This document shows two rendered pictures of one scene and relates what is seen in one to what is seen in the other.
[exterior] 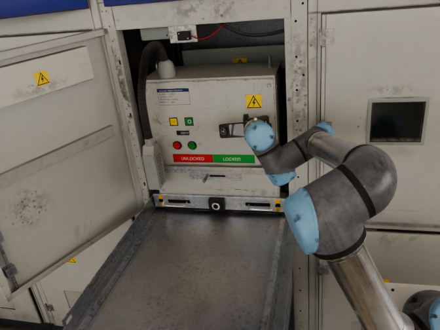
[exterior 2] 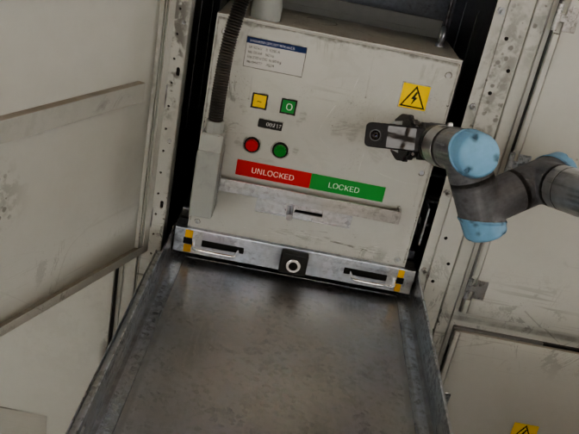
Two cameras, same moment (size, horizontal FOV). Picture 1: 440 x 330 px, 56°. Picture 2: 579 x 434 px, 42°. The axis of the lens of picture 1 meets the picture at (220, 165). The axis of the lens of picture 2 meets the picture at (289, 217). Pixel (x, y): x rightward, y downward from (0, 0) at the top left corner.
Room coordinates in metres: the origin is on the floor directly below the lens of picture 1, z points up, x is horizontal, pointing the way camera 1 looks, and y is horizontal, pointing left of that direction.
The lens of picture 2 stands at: (0.01, 0.49, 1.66)
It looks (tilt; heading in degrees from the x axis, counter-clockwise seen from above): 24 degrees down; 343
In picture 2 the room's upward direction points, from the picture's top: 11 degrees clockwise
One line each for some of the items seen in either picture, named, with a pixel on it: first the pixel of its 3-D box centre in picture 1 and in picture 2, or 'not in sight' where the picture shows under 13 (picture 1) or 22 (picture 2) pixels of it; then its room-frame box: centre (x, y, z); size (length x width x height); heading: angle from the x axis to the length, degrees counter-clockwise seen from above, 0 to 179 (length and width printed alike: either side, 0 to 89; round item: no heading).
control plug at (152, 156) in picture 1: (154, 164); (208, 171); (1.40, 0.25, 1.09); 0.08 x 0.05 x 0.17; 164
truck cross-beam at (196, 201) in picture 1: (219, 199); (294, 255); (1.42, 0.02, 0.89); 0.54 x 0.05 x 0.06; 74
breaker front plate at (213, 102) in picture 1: (211, 143); (315, 153); (1.41, 0.02, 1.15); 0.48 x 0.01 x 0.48; 74
